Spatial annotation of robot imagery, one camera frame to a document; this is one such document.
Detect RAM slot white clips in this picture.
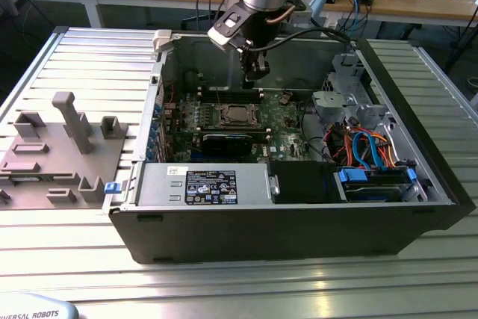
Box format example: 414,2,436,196
200,88,264,94

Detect CPU with silver lid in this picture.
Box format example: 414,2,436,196
226,105,255,124

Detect blue flat data cable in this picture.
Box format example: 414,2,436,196
353,130,391,170

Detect black PC case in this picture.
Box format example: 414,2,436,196
101,27,477,266

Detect green motherboard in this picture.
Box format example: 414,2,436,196
164,89,314,165

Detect installed RAM stick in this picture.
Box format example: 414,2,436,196
201,128,270,137

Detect white power strip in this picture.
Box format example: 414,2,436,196
320,12,343,38

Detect grey metal drive cage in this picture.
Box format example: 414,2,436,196
310,52,399,126

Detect black camera cable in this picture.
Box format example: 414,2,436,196
248,27,354,53

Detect brown gripper cable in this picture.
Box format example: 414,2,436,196
264,3,298,25

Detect black graphics card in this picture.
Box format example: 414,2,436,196
201,131,270,156

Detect thin red wire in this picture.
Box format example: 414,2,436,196
164,82,177,106

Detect thin black wire loop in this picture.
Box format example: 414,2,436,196
285,78,320,92

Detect grey power supply unit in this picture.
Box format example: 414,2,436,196
134,161,272,208

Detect grey case release handle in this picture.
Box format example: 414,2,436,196
152,29,176,53

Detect orange red wire bundle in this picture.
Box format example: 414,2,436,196
323,124,397,167

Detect grey parts rack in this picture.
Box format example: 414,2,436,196
0,90,130,211

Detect hard disk in blue carrier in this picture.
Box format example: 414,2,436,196
334,167,418,203

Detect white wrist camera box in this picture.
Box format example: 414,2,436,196
207,12,250,50

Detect thick black cable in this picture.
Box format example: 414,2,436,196
297,98,332,165

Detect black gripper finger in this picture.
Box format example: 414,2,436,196
255,53,271,81
240,49,258,83

